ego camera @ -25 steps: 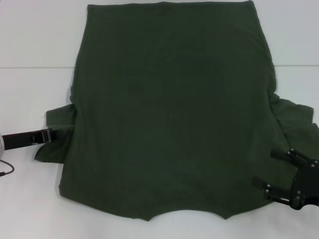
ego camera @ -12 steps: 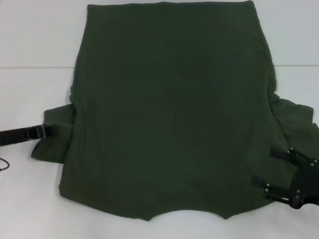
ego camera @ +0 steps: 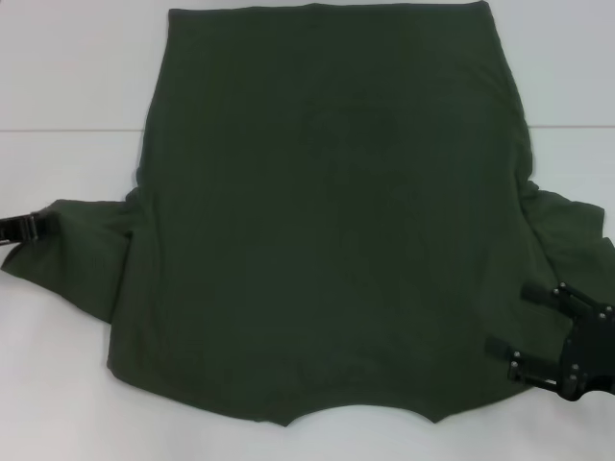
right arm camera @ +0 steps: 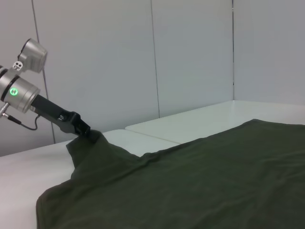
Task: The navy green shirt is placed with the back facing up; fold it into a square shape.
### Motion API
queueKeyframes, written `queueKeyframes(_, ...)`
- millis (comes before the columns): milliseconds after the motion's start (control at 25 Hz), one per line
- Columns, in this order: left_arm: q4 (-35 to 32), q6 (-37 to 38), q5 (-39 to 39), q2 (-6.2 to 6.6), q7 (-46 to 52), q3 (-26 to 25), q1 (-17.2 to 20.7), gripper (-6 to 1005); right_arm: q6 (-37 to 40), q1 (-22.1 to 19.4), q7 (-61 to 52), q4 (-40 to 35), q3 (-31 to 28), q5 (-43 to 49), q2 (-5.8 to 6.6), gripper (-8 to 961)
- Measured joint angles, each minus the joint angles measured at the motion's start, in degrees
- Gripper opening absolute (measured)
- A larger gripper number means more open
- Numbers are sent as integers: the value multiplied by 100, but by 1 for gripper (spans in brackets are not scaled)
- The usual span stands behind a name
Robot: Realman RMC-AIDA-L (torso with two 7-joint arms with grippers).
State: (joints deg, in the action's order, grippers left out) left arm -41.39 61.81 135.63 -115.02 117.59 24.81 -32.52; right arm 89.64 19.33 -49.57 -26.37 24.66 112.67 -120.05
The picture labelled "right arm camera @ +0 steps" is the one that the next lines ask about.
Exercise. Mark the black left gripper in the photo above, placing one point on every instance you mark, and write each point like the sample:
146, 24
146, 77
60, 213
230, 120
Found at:
62, 119

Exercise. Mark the dark green t-shirt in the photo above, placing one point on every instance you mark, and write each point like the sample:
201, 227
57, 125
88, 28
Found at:
190, 179

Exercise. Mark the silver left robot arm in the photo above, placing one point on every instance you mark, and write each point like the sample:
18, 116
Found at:
23, 95

